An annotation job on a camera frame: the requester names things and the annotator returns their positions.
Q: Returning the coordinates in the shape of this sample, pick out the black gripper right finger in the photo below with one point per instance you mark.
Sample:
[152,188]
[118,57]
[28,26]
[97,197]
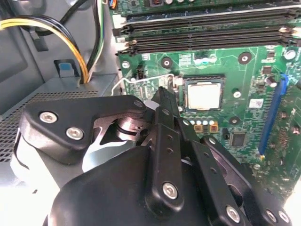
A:
[215,188]

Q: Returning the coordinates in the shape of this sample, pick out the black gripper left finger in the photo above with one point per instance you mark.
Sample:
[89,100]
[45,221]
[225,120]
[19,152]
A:
[61,110]

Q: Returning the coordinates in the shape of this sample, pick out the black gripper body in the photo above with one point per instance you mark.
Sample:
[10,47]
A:
[105,200]

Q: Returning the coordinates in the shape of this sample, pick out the silver CPU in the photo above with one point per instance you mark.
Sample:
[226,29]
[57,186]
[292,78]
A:
[204,96]

